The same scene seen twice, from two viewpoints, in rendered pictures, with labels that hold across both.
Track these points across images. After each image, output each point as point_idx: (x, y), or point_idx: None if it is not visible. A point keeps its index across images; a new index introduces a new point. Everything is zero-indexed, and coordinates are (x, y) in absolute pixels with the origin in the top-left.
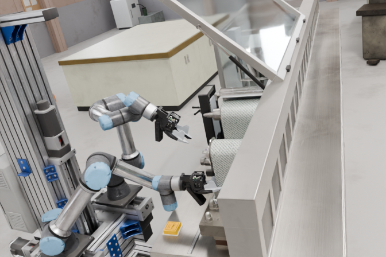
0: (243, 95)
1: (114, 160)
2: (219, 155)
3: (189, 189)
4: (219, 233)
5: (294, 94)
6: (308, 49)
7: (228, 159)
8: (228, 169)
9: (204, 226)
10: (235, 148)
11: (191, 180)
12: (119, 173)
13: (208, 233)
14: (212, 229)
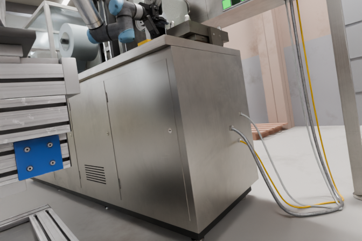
0: None
1: None
2: None
3: (149, 15)
4: (200, 30)
5: None
6: None
7: None
8: (170, 7)
9: (192, 21)
10: None
11: (152, 5)
12: None
13: (194, 29)
14: (196, 26)
